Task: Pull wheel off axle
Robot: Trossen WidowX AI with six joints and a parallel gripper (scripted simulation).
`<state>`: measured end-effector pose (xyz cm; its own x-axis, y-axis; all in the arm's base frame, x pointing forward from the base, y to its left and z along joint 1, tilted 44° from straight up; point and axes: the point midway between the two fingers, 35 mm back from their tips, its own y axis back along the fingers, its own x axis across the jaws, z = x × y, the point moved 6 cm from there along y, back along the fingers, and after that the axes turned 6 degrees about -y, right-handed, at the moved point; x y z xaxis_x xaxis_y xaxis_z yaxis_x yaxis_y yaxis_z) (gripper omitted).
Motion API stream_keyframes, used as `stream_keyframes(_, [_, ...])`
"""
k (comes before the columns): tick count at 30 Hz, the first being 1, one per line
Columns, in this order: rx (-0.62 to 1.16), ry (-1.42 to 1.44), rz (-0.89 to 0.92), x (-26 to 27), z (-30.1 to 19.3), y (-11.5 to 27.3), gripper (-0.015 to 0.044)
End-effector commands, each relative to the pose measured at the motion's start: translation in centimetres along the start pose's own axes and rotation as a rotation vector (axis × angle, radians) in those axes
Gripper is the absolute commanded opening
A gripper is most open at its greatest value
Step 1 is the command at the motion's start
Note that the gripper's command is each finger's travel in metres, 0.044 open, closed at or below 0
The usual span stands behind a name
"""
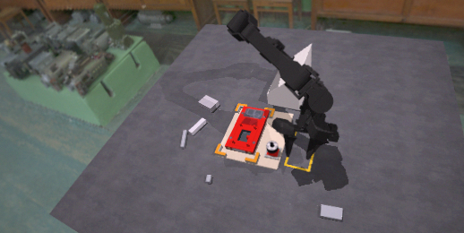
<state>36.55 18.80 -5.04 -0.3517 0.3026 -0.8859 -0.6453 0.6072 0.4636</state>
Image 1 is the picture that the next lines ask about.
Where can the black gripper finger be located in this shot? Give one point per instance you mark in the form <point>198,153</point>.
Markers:
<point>288,143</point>
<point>313,145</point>

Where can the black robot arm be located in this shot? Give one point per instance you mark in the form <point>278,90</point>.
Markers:
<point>244,26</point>

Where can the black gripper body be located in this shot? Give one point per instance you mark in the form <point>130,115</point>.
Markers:
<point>283,126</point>

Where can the black tyre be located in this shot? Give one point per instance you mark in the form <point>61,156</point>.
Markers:
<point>272,150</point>

